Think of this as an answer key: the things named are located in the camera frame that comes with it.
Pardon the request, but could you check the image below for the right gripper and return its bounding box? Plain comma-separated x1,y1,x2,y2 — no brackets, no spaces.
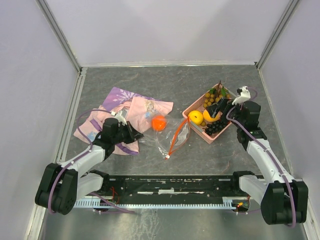
204,97,244,128

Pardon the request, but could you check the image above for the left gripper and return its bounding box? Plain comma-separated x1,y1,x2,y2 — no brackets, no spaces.
112,120,144,145

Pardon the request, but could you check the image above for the fake peach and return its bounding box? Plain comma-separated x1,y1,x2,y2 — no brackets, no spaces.
202,110,221,123

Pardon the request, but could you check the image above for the fake brown longan bunch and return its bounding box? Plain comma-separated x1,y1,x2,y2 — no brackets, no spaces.
203,82,231,108

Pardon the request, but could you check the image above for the fake dark grape bunch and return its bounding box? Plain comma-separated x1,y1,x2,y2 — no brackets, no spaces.
204,120,227,136

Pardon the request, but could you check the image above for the fake yellow lemon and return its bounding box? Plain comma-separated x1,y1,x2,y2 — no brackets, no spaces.
188,110,204,126

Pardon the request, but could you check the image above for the clear zip top bag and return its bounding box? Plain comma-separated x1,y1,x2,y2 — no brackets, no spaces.
141,114,191,160

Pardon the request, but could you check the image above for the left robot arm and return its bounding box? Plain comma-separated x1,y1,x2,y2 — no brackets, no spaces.
34,118,144,215

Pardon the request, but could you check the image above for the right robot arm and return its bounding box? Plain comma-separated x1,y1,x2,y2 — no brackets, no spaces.
206,98,309,228

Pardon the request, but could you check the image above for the fake orange persimmon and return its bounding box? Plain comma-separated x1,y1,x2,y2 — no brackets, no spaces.
151,115,167,132

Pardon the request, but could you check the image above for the pink plastic basket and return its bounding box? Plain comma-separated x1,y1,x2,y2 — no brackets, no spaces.
182,83,236,144

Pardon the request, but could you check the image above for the pink purple printed cloth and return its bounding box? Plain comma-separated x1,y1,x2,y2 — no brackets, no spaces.
73,87,174,144

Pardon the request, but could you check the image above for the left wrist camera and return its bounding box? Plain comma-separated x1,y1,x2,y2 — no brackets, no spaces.
110,110,127,126

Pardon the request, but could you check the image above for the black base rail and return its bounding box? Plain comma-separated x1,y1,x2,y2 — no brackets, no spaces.
96,175,248,204

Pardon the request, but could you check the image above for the light blue cable duct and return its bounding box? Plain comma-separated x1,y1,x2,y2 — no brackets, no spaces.
74,196,236,210

